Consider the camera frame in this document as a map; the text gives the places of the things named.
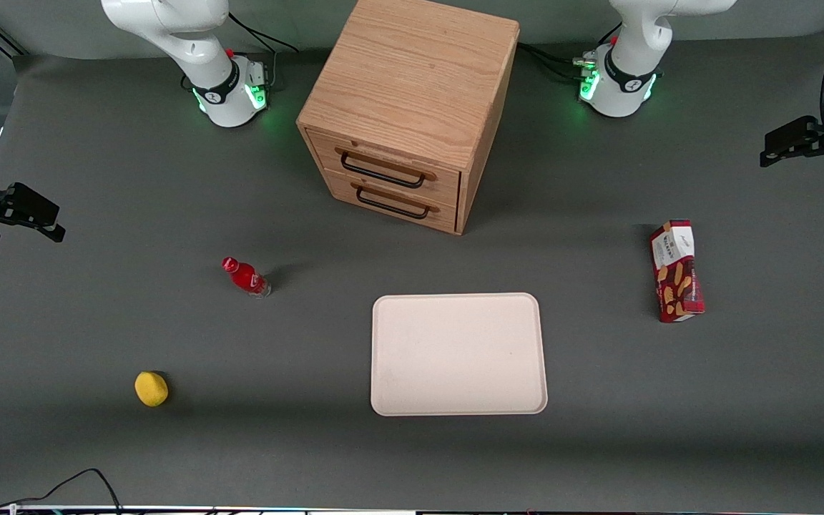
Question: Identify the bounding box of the black cable on table edge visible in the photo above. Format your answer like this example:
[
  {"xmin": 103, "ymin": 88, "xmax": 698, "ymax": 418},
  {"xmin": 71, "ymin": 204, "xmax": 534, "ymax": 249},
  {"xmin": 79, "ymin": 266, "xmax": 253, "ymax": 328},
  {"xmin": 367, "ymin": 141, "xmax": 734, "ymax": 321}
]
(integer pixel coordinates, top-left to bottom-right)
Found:
[{"xmin": 0, "ymin": 468, "xmax": 124, "ymax": 515}]

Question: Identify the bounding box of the red cookie box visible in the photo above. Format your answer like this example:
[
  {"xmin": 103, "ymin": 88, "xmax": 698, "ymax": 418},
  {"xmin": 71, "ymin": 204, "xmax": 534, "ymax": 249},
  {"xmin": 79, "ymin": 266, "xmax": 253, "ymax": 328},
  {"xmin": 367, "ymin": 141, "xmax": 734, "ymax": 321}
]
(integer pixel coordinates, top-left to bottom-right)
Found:
[{"xmin": 649, "ymin": 219, "xmax": 707, "ymax": 324}]

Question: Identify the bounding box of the red plastic bottle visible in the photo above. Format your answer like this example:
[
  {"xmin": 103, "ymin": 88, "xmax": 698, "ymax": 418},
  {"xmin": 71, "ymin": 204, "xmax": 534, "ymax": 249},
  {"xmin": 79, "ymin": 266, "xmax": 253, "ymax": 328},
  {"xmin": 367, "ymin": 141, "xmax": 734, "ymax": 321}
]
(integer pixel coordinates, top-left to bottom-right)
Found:
[{"xmin": 221, "ymin": 256, "xmax": 272, "ymax": 299}]

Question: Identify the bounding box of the wooden drawer with black handle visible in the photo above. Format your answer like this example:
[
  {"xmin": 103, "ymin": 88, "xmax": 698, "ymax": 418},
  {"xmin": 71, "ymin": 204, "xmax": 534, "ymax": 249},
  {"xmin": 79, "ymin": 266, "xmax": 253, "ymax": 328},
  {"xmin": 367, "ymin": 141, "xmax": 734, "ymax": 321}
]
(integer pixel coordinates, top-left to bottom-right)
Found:
[
  {"xmin": 307, "ymin": 129, "xmax": 462, "ymax": 206},
  {"xmin": 323, "ymin": 170, "xmax": 458, "ymax": 235}
]

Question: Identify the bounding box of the yellow lemon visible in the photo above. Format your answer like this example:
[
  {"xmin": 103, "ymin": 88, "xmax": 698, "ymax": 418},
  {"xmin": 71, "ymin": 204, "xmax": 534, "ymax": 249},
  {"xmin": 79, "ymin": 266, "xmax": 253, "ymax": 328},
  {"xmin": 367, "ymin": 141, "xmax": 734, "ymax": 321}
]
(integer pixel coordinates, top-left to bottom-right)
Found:
[{"xmin": 134, "ymin": 371, "xmax": 170, "ymax": 408}]

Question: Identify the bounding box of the black right arm base cable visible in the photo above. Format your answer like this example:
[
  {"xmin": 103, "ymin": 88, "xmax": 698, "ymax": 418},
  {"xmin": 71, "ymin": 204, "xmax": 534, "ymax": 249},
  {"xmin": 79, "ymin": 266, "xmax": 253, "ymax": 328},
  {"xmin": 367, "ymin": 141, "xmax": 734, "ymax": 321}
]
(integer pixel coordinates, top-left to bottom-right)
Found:
[{"xmin": 228, "ymin": 12, "xmax": 300, "ymax": 92}]

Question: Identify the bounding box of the black arm base cable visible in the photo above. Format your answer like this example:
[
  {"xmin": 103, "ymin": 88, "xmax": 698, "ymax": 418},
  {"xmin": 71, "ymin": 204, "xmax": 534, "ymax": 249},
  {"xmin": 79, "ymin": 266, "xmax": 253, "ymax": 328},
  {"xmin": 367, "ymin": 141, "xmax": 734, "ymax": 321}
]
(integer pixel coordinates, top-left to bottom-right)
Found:
[
  {"xmin": 228, "ymin": 12, "xmax": 300, "ymax": 92},
  {"xmin": 518, "ymin": 21, "xmax": 624, "ymax": 81}
]

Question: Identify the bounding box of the cream rectangular tray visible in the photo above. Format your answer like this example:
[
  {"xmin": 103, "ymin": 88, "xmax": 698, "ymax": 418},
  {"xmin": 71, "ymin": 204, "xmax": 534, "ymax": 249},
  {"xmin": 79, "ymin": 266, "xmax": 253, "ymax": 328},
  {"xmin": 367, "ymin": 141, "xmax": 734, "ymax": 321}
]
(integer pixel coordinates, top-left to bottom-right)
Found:
[{"xmin": 370, "ymin": 292, "xmax": 549, "ymax": 417}]

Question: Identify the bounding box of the black left arm base cable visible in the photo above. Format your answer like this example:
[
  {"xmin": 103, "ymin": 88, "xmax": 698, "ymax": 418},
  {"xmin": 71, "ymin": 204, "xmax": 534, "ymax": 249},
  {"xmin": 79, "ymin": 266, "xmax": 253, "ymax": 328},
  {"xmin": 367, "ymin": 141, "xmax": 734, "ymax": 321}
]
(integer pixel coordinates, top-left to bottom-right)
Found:
[{"xmin": 518, "ymin": 21, "xmax": 624, "ymax": 81}]

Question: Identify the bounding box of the wooden two-drawer cabinet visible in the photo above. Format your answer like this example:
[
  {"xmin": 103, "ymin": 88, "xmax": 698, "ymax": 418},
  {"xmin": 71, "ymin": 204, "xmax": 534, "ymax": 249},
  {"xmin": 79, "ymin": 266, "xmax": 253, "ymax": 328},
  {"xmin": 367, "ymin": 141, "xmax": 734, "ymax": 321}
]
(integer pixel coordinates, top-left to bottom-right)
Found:
[{"xmin": 296, "ymin": 0, "xmax": 521, "ymax": 236}]

